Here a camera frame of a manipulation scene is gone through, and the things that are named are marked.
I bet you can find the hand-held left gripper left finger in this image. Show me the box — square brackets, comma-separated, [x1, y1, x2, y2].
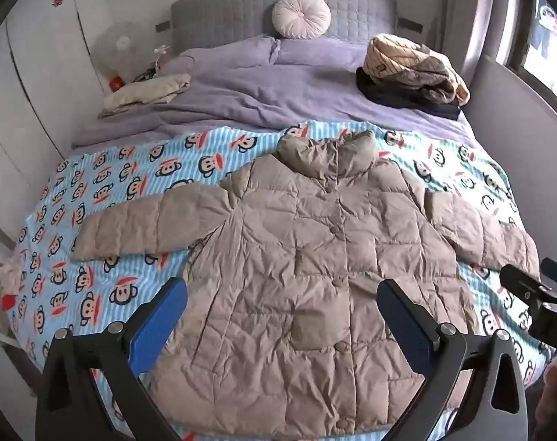
[35, 277, 189, 441]

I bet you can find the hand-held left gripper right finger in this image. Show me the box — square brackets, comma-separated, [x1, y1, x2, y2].
[377, 278, 524, 441]

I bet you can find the beige puffer jacket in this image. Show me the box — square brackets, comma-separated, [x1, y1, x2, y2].
[71, 129, 542, 429]

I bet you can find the blue monkey print blanket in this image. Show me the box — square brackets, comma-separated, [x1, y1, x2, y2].
[0, 119, 557, 441]

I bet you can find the black folded garment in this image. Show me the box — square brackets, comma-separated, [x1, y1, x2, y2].
[356, 68, 463, 121]

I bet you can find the cream folded cloth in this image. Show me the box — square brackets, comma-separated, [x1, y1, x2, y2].
[101, 73, 192, 114]

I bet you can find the window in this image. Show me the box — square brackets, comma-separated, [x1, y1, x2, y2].
[508, 0, 557, 130]

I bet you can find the purple duvet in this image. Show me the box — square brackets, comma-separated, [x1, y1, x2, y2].
[71, 34, 473, 150]

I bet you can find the white wardrobe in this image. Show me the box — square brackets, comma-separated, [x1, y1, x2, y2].
[0, 0, 105, 258]

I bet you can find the white electric fan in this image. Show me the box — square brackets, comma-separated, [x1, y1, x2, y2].
[92, 23, 145, 84]

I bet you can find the purple pillow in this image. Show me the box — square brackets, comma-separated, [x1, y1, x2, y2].
[270, 37, 375, 68]

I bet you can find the grey quilted headboard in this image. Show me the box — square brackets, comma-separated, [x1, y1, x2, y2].
[170, 0, 399, 54]

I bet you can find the round white cushion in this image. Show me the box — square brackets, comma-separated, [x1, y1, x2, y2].
[272, 0, 332, 39]

